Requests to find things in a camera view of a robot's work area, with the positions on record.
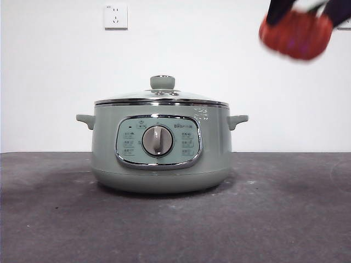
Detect pale green electric cooking pot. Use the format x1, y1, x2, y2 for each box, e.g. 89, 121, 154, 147
76, 102, 250, 195

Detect orange toy pumpkin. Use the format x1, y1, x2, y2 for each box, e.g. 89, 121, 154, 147
259, 7, 334, 61

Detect glass lid with green knob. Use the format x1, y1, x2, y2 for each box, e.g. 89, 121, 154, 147
94, 75, 229, 108

